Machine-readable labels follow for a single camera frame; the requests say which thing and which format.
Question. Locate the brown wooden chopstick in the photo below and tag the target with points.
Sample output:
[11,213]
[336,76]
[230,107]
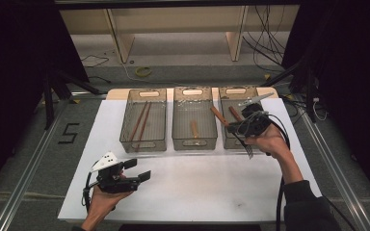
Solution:
[144,125]
[138,122]

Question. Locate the yellow tape roll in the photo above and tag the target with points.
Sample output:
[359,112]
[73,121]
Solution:
[137,72]

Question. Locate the person's left hand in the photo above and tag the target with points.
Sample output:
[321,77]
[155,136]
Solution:
[104,202]

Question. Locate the person's right hand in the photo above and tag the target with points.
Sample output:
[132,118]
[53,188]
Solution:
[269,141]

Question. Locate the dark curtain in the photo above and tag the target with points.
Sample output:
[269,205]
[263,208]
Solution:
[353,80]
[13,80]

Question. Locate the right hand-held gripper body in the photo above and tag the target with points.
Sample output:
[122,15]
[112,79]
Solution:
[255,123]

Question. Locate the small light wooden spoon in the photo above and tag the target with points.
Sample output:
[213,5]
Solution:
[195,129]

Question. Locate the aluminium floor rail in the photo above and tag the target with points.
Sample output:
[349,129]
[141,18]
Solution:
[29,170]
[334,170]

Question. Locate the light wooden desk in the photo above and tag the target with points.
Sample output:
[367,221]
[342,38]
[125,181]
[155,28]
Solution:
[122,41]

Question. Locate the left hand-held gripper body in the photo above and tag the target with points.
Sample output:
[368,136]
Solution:
[115,184]

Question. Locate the white table cover sheet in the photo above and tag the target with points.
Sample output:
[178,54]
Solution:
[189,199]

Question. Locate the grey translucent plastic bin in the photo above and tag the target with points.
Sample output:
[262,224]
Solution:
[228,96]
[186,112]
[144,122]

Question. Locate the black metal stand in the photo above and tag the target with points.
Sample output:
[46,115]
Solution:
[48,106]
[310,96]

